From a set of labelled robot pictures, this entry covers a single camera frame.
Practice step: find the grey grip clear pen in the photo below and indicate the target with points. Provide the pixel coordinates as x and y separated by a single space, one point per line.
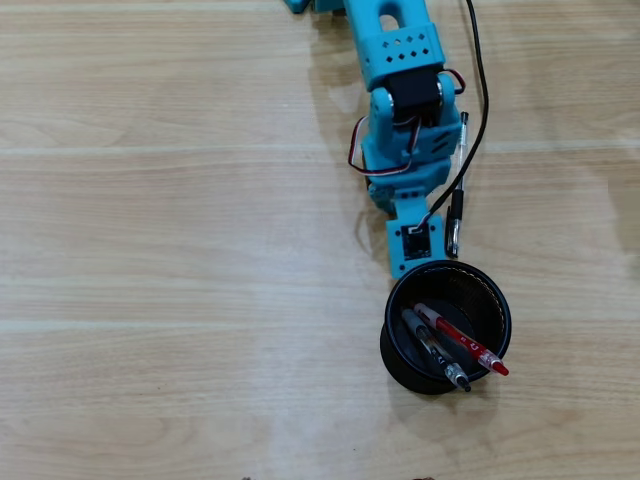
430 345

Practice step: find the red gel pen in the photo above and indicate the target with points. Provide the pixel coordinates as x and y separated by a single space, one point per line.
460 340

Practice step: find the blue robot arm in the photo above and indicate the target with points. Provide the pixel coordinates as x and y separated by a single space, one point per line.
400 50

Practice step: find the clear pen with black cap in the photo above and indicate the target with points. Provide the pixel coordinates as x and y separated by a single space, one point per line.
456 205

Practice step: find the black mesh pen holder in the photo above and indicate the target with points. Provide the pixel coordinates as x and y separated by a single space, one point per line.
400 370

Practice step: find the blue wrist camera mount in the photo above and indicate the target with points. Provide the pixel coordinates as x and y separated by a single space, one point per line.
417 245

